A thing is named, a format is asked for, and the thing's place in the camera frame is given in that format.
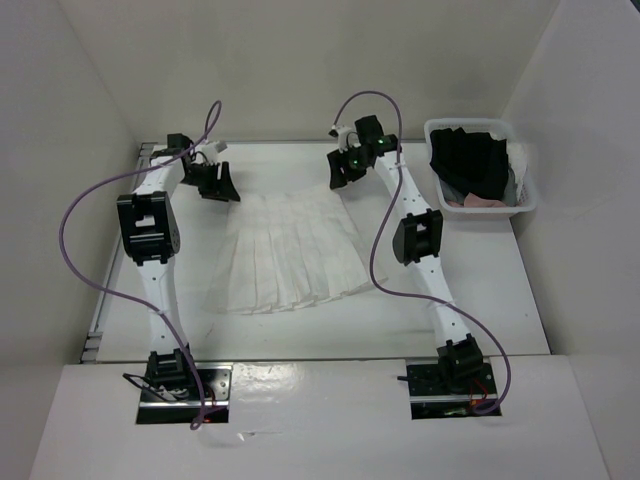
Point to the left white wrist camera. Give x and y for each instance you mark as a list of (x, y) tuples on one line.
[(210, 151)]

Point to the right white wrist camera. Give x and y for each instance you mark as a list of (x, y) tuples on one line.
[(345, 136)]

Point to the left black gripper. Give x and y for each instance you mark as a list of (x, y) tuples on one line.
[(222, 190)]

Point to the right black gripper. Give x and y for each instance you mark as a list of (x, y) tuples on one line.
[(337, 160)]

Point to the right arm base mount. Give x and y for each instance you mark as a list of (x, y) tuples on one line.
[(432, 397)]

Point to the white garment in basket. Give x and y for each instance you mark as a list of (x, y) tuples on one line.
[(517, 155)]

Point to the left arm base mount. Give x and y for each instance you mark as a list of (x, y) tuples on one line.
[(160, 406)]

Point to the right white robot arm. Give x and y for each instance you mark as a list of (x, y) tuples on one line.
[(416, 243)]

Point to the pink garment in basket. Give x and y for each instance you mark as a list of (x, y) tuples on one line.
[(473, 201)]

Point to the white plastic laundry basket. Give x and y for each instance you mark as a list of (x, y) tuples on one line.
[(499, 129)]

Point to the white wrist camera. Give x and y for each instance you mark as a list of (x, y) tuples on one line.
[(210, 151), (345, 136)]

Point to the black skirt in basket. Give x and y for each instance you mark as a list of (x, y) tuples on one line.
[(471, 163)]

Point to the white pleated skirt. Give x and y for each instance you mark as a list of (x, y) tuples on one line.
[(284, 252)]

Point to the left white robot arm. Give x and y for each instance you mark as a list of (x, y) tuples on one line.
[(151, 239)]

